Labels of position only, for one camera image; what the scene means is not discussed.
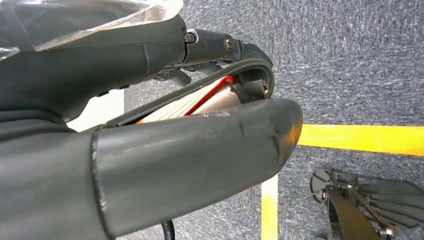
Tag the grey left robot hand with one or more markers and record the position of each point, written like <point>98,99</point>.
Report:
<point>185,155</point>

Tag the white panel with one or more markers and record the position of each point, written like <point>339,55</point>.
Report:
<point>106,107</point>

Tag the yellow floor tape stripe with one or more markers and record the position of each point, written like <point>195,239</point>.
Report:
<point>269,212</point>
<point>364,139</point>

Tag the black robot foot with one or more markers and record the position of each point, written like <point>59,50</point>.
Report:
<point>351,212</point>

